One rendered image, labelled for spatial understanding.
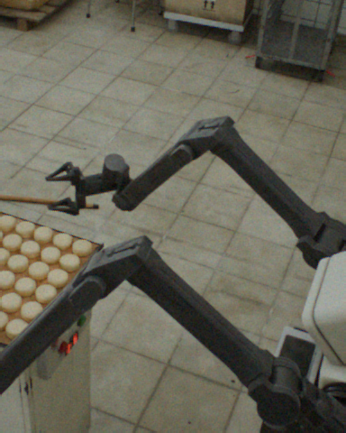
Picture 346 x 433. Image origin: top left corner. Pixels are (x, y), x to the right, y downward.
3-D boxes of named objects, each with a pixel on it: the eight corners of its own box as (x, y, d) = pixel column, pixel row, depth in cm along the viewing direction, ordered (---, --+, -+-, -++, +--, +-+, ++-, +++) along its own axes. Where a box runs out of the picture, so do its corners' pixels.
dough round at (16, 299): (5, 316, 156) (4, 310, 155) (-3, 302, 159) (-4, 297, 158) (25, 308, 158) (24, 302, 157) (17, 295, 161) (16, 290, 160)
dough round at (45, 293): (50, 286, 164) (49, 280, 163) (60, 299, 162) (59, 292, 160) (31, 295, 162) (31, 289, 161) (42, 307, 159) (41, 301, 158)
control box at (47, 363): (36, 376, 168) (32, 340, 159) (81, 313, 185) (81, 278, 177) (49, 382, 167) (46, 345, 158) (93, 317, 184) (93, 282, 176)
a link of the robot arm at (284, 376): (323, 412, 116) (322, 392, 121) (284, 375, 115) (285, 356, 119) (283, 437, 120) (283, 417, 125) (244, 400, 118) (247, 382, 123)
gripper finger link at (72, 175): (41, 165, 178) (76, 159, 181) (43, 187, 182) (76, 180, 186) (49, 179, 173) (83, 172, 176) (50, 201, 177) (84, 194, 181)
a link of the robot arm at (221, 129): (198, 126, 141) (222, 99, 146) (169, 150, 152) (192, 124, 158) (341, 268, 148) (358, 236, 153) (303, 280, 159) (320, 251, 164)
